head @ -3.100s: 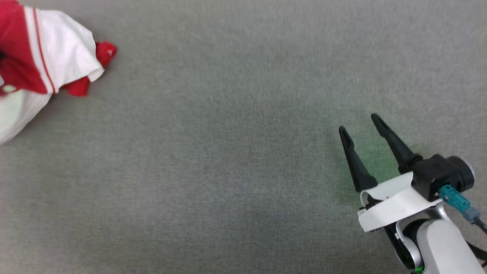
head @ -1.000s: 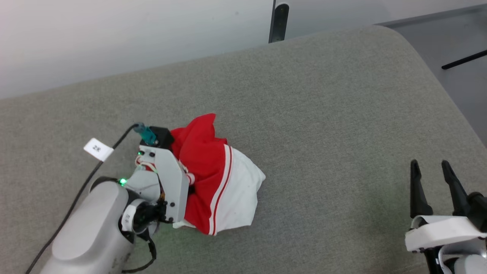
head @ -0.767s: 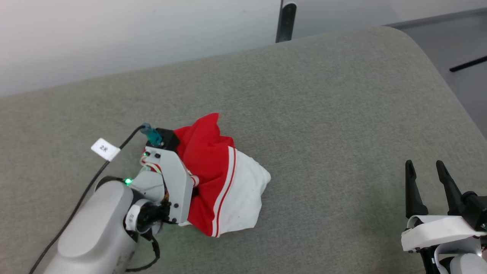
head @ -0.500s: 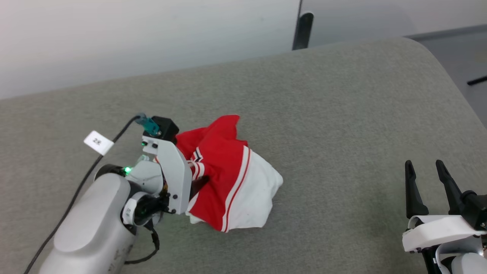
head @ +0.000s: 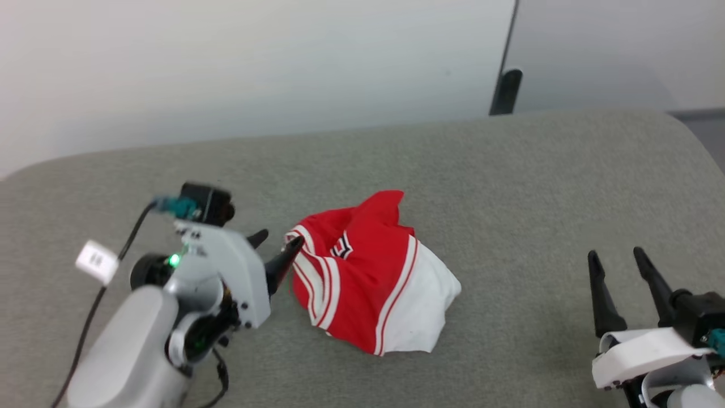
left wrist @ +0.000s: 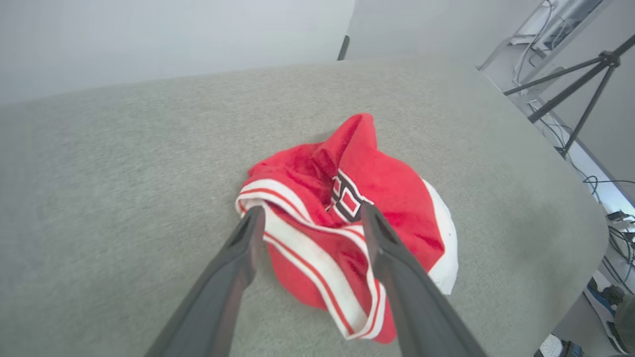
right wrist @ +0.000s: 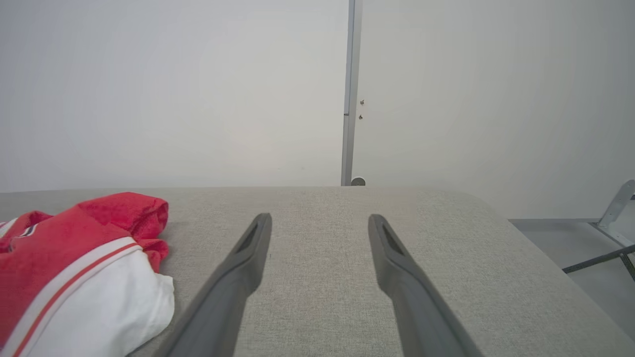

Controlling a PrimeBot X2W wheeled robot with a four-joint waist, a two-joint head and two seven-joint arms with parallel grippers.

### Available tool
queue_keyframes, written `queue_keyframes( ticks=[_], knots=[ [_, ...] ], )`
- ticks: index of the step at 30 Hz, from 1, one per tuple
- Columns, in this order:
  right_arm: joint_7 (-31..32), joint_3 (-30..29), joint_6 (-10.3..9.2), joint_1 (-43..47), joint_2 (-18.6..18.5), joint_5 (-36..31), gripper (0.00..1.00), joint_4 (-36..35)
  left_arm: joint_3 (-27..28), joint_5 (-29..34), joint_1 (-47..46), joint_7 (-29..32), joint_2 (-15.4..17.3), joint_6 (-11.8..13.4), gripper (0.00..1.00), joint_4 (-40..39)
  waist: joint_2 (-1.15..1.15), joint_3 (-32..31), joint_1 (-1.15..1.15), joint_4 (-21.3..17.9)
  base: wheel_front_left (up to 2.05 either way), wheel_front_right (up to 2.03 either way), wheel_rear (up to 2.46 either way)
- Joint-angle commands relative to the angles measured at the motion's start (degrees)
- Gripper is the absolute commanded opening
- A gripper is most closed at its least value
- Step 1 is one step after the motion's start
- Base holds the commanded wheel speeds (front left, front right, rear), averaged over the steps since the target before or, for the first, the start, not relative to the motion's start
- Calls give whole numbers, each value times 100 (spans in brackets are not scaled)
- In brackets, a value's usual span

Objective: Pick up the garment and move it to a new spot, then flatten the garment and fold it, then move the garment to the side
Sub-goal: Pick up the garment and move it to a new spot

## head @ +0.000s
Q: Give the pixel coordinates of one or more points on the dark metal pole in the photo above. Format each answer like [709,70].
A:
[506,90]

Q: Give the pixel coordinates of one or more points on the white label tag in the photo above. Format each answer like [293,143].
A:
[96,260]

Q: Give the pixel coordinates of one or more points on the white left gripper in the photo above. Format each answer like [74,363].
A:
[238,272]

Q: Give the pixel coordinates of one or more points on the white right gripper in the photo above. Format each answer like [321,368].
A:
[640,354]

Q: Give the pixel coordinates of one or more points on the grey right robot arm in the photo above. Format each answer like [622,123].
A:
[696,396]

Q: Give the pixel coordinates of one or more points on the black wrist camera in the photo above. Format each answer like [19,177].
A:
[209,203]
[699,311]

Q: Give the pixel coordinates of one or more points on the red and white basketball jersey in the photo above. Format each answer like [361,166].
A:
[362,283]

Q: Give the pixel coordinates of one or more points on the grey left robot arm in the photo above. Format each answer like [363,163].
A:
[130,340]

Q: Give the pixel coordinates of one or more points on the grey fabric sofa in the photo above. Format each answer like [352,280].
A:
[481,170]

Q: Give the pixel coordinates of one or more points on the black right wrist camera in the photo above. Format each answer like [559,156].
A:
[699,311]

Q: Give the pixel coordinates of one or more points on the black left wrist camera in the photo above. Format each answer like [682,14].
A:
[209,203]

